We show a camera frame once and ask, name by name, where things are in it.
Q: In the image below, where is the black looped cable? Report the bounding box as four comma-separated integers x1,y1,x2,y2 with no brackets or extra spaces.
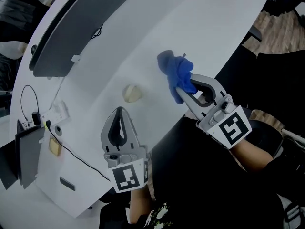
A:
91,24,104,40

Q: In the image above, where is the white power strip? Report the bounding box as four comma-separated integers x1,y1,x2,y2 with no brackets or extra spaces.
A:
40,100,71,124

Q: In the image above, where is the black power cable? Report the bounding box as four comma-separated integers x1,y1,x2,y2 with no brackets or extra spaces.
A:
45,120,112,182

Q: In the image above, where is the black power adapter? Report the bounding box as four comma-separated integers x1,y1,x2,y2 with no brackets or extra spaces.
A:
31,112,42,126

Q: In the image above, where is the cream round ball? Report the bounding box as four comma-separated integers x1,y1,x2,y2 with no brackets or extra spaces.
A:
122,84,142,104

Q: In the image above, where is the striped black white shoe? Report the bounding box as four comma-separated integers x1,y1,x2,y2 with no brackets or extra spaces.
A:
282,198,305,229

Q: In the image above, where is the person's left forearm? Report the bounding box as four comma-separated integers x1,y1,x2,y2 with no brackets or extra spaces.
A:
129,185,155,224

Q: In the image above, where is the person's right forearm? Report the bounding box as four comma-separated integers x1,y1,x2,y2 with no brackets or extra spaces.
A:
232,138,274,173

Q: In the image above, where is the yellow notepad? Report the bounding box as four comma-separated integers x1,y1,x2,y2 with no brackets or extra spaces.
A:
49,137,61,157

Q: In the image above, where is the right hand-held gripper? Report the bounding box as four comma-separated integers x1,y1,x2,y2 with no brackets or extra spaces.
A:
176,73,253,150

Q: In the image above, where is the white cable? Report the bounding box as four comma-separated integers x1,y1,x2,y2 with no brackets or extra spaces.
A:
50,76,68,110

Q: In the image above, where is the dark grey laptop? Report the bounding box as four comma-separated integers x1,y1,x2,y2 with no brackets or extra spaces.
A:
14,119,46,189

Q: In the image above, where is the black printed t-shirt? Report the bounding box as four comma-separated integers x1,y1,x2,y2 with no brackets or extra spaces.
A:
99,114,305,229

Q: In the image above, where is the thin black cable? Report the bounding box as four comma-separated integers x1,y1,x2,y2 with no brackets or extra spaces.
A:
20,84,40,124

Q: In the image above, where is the blue cloth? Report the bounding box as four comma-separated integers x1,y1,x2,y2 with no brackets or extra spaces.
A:
156,49,198,104

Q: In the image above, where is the dark smartphone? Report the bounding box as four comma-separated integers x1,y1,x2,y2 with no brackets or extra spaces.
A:
59,177,76,192

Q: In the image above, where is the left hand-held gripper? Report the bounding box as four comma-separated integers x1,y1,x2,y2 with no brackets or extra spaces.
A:
100,106,150,194

